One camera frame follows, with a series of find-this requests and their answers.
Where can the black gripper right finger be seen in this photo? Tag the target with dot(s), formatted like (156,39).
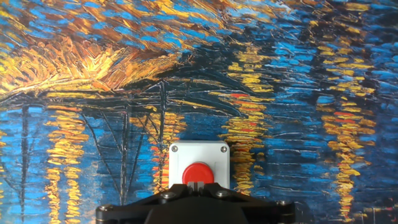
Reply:
(239,202)

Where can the white box with red button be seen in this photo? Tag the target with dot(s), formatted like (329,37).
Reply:
(199,155)

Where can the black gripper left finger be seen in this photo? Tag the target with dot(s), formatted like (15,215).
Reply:
(155,203)

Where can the starry night painting cloth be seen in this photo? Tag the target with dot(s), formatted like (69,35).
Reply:
(93,77)

